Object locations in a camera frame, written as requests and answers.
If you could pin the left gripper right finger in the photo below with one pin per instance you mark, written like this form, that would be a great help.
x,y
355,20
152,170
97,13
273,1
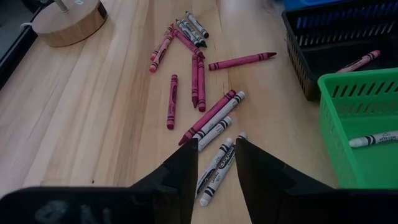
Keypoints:
x,y
258,174

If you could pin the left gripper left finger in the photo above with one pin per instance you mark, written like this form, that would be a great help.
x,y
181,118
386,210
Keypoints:
x,y
183,174

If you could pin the green plastic basket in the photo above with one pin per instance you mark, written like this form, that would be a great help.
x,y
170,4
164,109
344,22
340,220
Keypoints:
x,y
373,168

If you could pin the pink crayon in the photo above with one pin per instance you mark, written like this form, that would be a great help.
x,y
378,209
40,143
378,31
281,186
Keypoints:
x,y
168,31
360,61
161,53

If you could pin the black plastic basket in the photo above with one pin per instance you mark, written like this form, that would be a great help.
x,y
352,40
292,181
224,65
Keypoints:
x,y
326,62

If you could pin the grey crayon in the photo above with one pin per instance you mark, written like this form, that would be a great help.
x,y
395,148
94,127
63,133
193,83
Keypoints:
x,y
197,25
186,31
195,35

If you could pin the blue plastic basket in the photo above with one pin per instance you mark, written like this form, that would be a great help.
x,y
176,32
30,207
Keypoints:
x,y
298,3

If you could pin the white lamp with wooden base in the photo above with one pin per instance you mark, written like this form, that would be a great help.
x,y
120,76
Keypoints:
x,y
71,25

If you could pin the black metal table frame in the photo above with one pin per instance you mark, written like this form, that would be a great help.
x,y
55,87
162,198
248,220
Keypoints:
x,y
15,51

